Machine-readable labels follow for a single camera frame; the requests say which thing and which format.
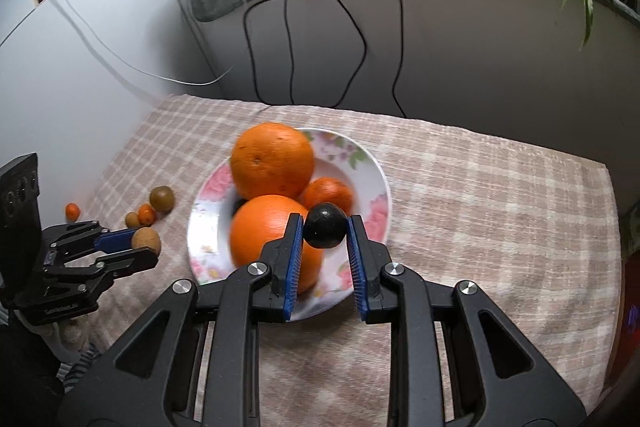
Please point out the tiny tangerine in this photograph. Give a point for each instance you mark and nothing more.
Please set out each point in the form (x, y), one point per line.
(72, 210)

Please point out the person's left forearm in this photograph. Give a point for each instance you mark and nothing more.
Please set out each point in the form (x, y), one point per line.
(82, 364)

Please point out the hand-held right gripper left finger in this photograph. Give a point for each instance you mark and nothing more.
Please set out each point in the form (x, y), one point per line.
(295, 267)

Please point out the small tangerine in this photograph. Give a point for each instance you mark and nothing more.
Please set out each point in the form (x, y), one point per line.
(147, 214)

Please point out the green brown round fruit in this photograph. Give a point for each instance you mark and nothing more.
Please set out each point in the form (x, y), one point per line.
(162, 198)

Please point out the brown oval fruit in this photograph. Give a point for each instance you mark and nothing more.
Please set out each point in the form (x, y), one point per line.
(147, 241)

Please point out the mandarin orange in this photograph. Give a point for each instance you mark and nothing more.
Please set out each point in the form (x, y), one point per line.
(330, 197)

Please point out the small brown round fruit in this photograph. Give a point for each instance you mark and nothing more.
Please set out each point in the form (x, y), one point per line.
(132, 220)

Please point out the white refrigerator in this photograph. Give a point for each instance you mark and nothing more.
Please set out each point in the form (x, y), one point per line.
(100, 57)

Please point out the floral white plate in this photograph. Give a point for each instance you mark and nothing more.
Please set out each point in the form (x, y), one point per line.
(370, 187)

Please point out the large orange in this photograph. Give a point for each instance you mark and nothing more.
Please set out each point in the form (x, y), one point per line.
(272, 159)
(260, 237)

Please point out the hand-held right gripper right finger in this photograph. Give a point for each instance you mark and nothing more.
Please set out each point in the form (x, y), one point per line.
(357, 267)

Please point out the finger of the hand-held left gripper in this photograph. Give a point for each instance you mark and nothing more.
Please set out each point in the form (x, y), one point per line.
(130, 261)
(117, 239)

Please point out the dark purple round fruit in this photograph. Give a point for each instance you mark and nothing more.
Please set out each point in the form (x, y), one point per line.
(325, 224)

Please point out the checkered beige tablecloth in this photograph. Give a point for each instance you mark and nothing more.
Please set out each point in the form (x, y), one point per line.
(475, 207)

